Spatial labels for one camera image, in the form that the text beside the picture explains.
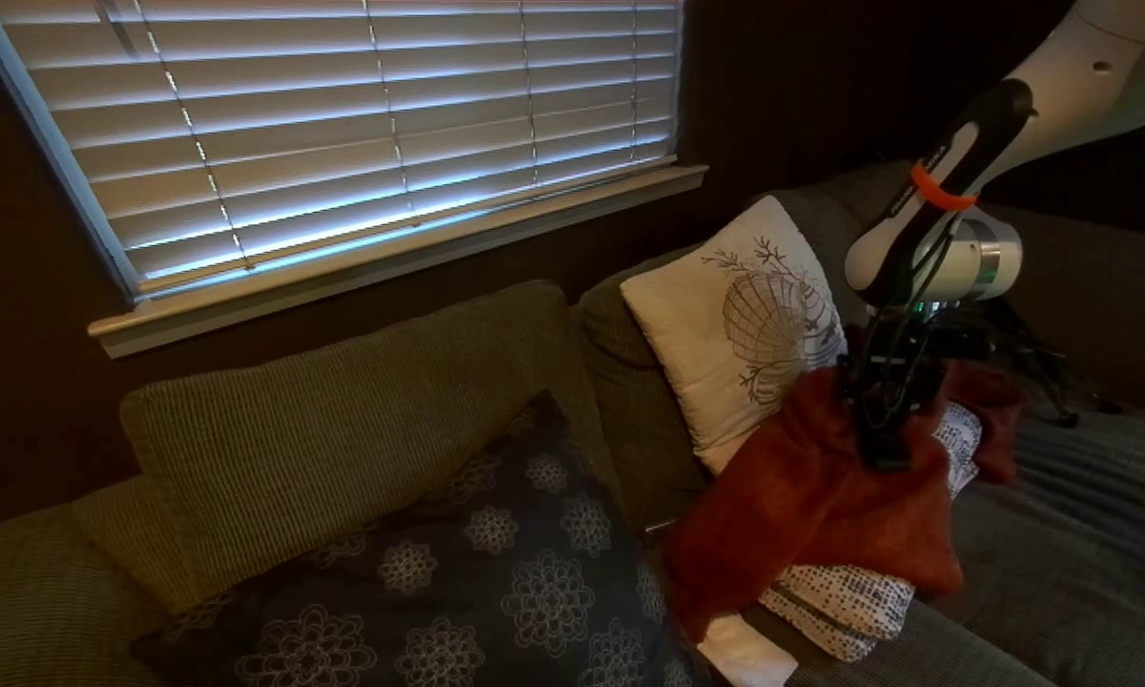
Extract grey sofa cushion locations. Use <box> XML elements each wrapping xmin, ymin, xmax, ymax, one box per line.
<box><xmin>773</xmin><ymin>158</ymin><xmax>921</xmax><ymax>337</ymax></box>

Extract olive green sofa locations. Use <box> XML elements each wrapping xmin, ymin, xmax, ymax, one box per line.
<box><xmin>0</xmin><ymin>158</ymin><xmax>1145</xmax><ymax>687</ymax></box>

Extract wooden window sill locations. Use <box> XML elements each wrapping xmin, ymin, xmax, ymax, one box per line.
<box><xmin>84</xmin><ymin>159</ymin><xmax>712</xmax><ymax>361</ymax></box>

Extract white window blinds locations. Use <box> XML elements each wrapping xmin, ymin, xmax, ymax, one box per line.
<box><xmin>0</xmin><ymin>0</ymin><xmax>687</xmax><ymax>305</ymax></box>

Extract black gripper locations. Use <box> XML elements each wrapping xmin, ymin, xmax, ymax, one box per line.
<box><xmin>841</xmin><ymin>305</ymin><xmax>954</xmax><ymax>473</ymax></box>

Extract white shell print pillow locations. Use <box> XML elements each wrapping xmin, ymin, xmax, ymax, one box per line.
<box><xmin>618</xmin><ymin>191</ymin><xmax>856</xmax><ymax>477</ymax></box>

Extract brown sofa back cushion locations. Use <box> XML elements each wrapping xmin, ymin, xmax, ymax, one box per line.
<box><xmin>977</xmin><ymin>203</ymin><xmax>1145</xmax><ymax>416</ymax></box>

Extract orange strap on arm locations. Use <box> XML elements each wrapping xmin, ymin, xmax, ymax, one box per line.
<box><xmin>909</xmin><ymin>159</ymin><xmax>982</xmax><ymax>212</ymax></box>

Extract dark floral pattern pillow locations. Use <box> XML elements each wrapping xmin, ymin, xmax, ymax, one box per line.
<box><xmin>129</xmin><ymin>393</ymin><xmax>699</xmax><ymax>687</ymax></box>

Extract olive sofa end cushion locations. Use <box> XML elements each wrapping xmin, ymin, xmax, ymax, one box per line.
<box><xmin>0</xmin><ymin>473</ymin><xmax>175</xmax><ymax>687</ymax></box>

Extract olive sofa back cushion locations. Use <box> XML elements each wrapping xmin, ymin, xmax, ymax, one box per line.
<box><xmin>118</xmin><ymin>277</ymin><xmax>626</xmax><ymax>616</ymax></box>

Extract rust brown fleece blanket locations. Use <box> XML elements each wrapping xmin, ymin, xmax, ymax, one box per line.
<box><xmin>661</xmin><ymin>356</ymin><xmax>1026</xmax><ymax>641</ymax></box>

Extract black tripod leg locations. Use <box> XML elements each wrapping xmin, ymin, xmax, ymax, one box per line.
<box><xmin>977</xmin><ymin>299</ymin><xmax>1090</xmax><ymax>431</ymax></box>

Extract white dotted pattern pillow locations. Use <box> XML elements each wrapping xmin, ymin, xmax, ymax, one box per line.
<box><xmin>758</xmin><ymin>402</ymin><xmax>987</xmax><ymax>663</ymax></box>

